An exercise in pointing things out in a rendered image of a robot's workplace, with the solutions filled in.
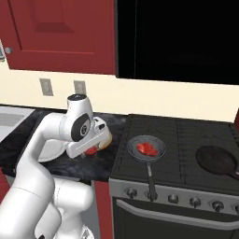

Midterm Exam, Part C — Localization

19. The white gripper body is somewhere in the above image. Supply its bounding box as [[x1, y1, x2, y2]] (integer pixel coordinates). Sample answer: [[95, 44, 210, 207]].
[[66, 125, 109, 160]]

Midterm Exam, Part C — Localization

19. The tan wooden bowl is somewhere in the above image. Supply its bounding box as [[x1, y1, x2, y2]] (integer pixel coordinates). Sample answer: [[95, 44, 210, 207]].
[[95, 132, 113, 151]]

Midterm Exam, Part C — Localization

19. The white plate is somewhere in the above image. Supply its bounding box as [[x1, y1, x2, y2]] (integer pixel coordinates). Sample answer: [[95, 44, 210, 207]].
[[37, 137, 69, 163]]

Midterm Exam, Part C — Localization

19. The red raw steak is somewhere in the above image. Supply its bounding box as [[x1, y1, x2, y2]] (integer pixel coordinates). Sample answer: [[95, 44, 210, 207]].
[[136, 142, 159, 157], [83, 145, 99, 156]]

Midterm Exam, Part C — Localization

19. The grey frying pan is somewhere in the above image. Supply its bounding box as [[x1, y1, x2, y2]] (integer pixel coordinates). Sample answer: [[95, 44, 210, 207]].
[[126, 134, 168, 201]]

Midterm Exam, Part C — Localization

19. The red base cupboard door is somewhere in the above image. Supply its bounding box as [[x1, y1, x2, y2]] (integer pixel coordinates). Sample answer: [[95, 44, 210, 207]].
[[92, 179, 114, 239]]

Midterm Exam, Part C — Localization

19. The grey sink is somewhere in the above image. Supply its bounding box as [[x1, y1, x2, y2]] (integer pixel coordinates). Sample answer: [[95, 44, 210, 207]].
[[0, 105, 35, 145]]

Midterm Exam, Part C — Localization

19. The black stove range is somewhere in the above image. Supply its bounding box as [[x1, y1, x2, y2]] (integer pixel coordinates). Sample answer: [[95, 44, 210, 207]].
[[108, 113, 239, 239]]

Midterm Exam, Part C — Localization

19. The black oven door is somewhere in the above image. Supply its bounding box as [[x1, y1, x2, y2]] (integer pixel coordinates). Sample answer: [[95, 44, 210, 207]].
[[111, 195, 239, 239]]

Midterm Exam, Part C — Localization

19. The dark round skillet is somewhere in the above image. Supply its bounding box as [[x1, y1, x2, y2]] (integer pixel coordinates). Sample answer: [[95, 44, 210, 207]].
[[194, 145, 239, 181]]

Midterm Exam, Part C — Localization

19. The black microwave oven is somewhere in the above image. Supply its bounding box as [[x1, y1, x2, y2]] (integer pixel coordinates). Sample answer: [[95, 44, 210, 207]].
[[114, 0, 239, 86]]

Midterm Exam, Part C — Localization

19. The grey wall outlet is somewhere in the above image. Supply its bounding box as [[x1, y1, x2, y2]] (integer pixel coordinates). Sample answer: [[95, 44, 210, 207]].
[[73, 79, 87, 95], [38, 77, 54, 97]]

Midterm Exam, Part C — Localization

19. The red wall cupboard door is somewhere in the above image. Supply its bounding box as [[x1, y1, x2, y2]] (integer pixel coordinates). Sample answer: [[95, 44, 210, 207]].
[[0, 0, 117, 76]]

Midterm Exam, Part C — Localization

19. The silver oven door handle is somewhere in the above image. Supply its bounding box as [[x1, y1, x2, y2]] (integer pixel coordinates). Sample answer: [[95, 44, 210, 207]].
[[115, 198, 239, 232]]

